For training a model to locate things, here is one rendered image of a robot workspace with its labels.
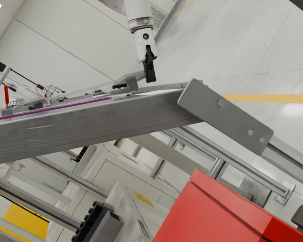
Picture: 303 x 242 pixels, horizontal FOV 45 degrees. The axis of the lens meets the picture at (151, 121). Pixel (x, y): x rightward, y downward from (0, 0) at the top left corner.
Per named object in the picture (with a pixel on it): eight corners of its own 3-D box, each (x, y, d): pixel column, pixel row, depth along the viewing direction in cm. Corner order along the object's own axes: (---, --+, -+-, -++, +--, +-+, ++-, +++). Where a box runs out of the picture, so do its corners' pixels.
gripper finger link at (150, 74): (154, 60, 118) (157, 80, 118) (152, 61, 121) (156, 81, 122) (145, 62, 117) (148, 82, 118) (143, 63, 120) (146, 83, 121)
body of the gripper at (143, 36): (155, 21, 115) (161, 57, 116) (149, 28, 125) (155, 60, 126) (132, 25, 114) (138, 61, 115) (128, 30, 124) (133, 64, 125)
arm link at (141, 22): (155, 15, 115) (157, 24, 116) (150, 20, 124) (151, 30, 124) (129, 19, 114) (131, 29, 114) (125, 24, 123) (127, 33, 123)
